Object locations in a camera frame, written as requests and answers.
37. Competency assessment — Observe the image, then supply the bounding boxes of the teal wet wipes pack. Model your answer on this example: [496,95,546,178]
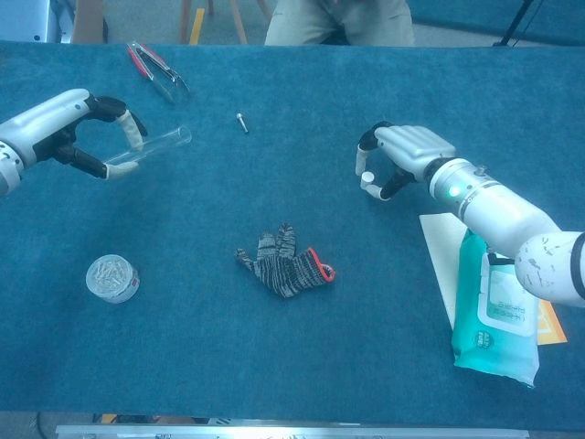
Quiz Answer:
[451,228,541,390]

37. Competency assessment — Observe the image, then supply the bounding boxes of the black tripod leg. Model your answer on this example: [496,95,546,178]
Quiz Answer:
[492,0,536,48]

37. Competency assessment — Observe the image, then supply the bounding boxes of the red-handled metal tongs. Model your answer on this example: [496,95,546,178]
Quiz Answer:
[126,40,192,105]

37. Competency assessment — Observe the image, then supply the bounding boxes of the orange and white booklet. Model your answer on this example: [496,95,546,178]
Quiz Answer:
[419,212,569,346]

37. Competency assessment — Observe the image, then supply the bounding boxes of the blue felt table cloth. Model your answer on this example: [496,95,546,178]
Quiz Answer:
[0,39,585,420]

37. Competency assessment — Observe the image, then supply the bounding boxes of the wooden chair legs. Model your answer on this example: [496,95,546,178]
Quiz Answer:
[179,0,271,46]

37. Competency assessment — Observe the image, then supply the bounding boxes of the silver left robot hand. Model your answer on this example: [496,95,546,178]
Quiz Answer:
[0,89,148,180]

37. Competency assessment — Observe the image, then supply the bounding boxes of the seated person beige trousers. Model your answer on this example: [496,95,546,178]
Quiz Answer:
[263,0,416,47]

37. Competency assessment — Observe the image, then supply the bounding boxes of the silver metal cabinet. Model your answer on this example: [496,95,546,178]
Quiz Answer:
[0,0,74,45]

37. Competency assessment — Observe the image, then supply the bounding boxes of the aluminium profile rail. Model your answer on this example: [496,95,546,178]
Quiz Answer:
[55,423,530,439]

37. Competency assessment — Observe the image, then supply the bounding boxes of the clear round screw container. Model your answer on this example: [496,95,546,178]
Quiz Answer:
[85,253,141,305]

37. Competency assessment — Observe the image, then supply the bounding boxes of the grey knitted glove red cuff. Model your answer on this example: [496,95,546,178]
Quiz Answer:
[234,221,337,301]

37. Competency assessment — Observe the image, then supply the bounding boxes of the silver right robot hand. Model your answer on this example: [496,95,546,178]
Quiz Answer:
[355,121,458,201]

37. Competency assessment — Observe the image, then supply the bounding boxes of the clear glass test tube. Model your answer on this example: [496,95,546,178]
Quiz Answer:
[102,126,192,166]

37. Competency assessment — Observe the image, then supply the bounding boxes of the brown wooden board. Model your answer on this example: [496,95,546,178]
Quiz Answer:
[71,0,110,45]

